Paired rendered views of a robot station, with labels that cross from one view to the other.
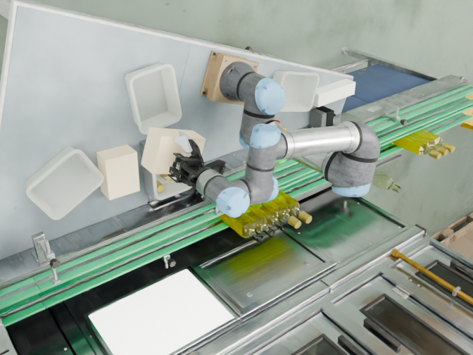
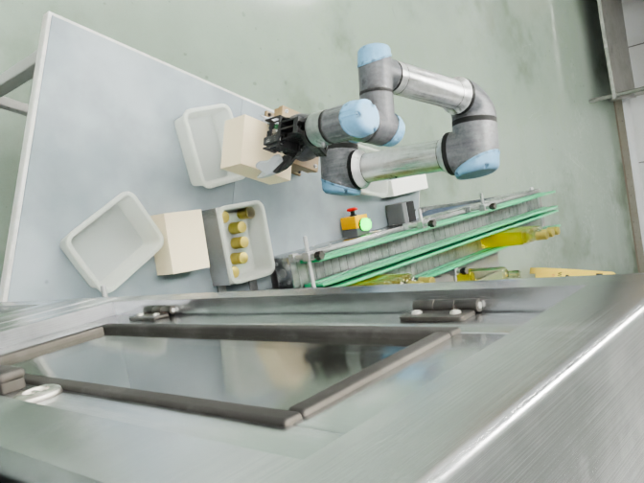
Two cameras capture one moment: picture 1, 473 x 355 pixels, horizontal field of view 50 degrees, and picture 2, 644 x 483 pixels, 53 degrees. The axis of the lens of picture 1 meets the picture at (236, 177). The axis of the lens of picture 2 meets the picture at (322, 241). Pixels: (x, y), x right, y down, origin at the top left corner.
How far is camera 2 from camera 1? 0.97 m
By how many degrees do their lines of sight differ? 29
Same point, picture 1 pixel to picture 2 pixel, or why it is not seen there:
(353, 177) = (478, 140)
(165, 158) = (252, 146)
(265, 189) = (390, 115)
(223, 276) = not seen: hidden behind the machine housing
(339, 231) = not seen: hidden behind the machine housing
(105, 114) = (156, 166)
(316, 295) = not seen: hidden behind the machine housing
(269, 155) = (385, 69)
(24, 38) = (59, 53)
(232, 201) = (360, 105)
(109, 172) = (170, 231)
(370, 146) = (485, 99)
